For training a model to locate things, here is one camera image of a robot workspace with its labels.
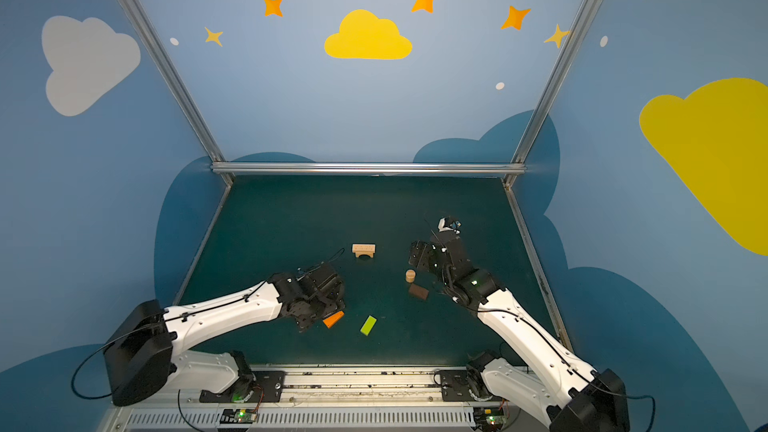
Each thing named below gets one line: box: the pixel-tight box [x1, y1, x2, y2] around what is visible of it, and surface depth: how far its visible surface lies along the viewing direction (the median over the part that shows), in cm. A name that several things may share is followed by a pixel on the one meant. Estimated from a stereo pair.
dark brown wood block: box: [410, 283, 429, 301], surface depth 91 cm
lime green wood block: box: [360, 315, 377, 336], surface depth 86 cm
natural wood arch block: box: [352, 244, 376, 258], surface depth 98 cm
